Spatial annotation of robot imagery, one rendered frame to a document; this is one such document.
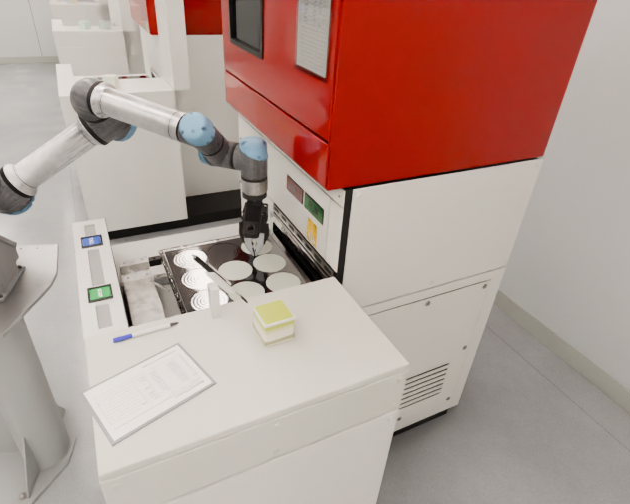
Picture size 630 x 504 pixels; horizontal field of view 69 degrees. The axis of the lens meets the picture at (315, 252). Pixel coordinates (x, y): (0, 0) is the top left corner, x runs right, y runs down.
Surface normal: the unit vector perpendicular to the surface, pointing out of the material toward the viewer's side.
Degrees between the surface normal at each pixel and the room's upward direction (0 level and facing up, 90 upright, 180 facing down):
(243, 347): 0
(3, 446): 90
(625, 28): 90
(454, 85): 90
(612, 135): 90
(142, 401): 0
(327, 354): 0
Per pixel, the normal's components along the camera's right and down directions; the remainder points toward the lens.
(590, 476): 0.06, -0.84
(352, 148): 0.44, 0.51
